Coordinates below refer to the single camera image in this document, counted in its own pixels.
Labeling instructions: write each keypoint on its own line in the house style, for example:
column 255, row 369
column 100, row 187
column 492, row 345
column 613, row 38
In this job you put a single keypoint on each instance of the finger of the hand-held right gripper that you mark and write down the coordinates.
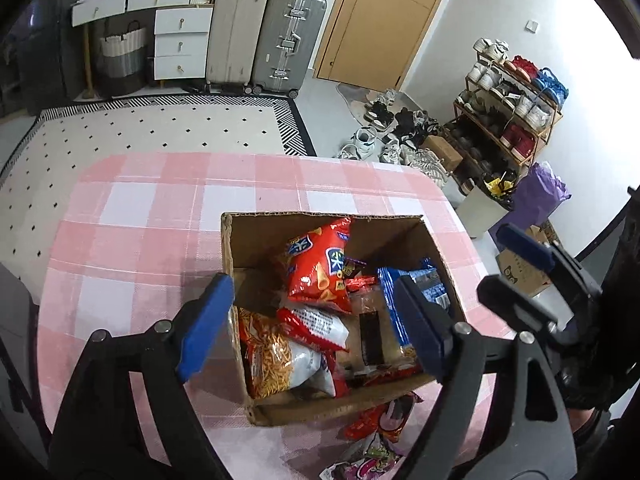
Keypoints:
column 525, row 245
column 515, row 305

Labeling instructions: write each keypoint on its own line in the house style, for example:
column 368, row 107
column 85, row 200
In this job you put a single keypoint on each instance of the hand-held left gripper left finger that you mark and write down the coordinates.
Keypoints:
column 207, row 325

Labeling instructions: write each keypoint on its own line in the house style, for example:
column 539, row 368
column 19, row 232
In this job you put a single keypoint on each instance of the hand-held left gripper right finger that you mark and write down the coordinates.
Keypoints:
column 417, row 325

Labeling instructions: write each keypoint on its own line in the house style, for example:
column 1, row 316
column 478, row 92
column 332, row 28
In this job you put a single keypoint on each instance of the blue snack packet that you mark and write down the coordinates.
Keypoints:
column 432, row 285

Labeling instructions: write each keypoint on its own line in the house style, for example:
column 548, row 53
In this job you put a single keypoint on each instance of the chocolate cake packet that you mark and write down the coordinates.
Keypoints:
column 372, row 340

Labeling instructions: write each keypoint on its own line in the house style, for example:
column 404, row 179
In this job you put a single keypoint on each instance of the white noodle snack bag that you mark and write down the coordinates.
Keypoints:
column 270, row 355
column 320, row 325

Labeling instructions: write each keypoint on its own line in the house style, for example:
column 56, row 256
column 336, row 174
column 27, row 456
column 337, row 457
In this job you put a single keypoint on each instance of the small red snack packet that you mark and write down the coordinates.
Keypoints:
column 360, row 283

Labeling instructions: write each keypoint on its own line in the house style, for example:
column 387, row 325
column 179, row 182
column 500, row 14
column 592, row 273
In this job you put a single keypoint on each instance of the red cartoon snack packet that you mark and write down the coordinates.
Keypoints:
column 380, row 417

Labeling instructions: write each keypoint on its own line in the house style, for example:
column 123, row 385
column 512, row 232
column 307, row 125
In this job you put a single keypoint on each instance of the red chip bag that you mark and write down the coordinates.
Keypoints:
column 315, row 270

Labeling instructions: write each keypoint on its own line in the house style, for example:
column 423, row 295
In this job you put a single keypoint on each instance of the brown cardboard box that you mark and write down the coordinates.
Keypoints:
column 290, row 410

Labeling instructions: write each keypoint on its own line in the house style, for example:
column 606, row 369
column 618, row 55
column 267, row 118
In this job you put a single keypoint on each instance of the purple snack packet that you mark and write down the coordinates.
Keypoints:
column 365, row 465

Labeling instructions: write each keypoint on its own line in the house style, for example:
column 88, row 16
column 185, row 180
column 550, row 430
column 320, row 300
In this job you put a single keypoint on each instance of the printed cardboard carton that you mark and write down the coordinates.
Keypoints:
column 525, row 280

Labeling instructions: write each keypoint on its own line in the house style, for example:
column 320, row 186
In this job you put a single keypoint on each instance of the purple plastic bag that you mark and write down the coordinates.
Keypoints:
column 540, row 200

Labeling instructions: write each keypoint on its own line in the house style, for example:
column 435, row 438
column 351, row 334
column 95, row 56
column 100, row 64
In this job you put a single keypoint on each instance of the white trash bin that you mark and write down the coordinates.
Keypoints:
column 480, row 215

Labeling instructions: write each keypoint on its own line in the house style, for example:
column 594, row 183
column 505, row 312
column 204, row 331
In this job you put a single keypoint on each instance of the wooden shoe rack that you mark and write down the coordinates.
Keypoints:
column 547, row 130

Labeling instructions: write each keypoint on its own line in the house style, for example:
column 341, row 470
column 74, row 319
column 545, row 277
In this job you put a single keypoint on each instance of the pink checked tablecloth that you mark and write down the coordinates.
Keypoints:
column 125, row 235

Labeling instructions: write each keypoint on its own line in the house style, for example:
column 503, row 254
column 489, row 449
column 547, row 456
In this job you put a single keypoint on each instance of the brown shoebox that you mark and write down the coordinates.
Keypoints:
column 442, row 152

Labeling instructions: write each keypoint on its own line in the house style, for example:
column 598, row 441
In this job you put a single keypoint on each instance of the rows of assorted shoes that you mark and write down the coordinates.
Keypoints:
column 515, row 105

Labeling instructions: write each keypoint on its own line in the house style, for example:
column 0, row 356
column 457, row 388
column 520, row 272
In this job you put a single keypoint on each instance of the pile of shoes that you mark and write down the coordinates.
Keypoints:
column 400, row 135

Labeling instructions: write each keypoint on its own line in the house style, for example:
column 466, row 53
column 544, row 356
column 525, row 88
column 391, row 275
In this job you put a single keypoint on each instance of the dark grey chair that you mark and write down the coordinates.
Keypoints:
column 17, row 340

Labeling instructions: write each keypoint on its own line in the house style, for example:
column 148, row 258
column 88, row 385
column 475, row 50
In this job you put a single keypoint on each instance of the white patterned rug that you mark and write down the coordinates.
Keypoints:
column 150, row 125

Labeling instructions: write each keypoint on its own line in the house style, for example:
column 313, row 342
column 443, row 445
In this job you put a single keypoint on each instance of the grey door mat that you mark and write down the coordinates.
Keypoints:
column 355, row 92

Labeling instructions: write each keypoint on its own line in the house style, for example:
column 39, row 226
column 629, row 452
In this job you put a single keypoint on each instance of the wooden door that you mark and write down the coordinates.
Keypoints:
column 380, row 25

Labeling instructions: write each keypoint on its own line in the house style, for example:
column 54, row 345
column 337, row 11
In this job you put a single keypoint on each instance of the woven laundry basket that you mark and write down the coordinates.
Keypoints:
column 122, row 60

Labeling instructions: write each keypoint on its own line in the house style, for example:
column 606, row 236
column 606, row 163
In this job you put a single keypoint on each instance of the white drawer cabinet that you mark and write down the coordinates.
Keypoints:
column 180, row 45

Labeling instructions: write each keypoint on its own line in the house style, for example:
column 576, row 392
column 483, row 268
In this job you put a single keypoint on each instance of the beige suitcase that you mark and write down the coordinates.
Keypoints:
column 237, row 35

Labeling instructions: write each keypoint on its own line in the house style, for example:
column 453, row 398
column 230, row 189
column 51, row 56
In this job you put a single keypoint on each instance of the silver suitcase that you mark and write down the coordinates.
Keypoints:
column 290, row 40

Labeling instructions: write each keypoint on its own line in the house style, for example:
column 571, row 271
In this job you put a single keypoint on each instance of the white wall switch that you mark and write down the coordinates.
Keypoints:
column 532, row 26

